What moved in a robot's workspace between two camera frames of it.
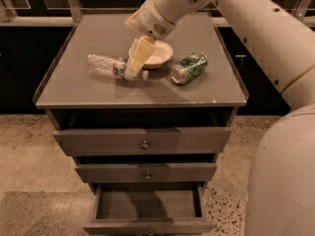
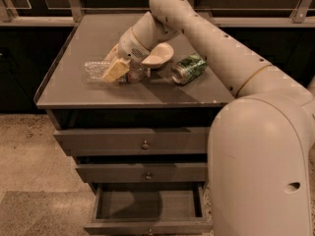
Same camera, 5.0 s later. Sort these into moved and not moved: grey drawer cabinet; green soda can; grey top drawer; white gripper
Moved: white gripper
Not moved: grey top drawer; grey drawer cabinet; green soda can
